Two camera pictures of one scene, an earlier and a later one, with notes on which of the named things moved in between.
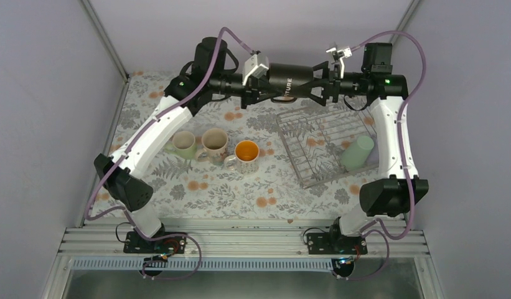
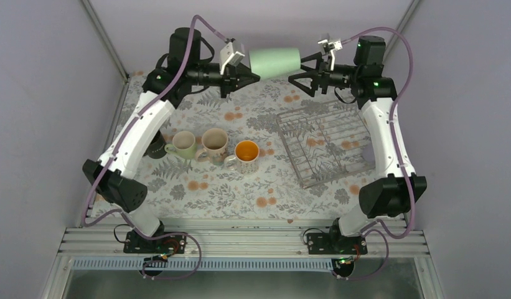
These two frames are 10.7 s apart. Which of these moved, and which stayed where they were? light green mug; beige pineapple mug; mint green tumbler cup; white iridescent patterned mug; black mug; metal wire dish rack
Moved: black mug; mint green tumbler cup
Stayed: white iridescent patterned mug; light green mug; beige pineapple mug; metal wire dish rack
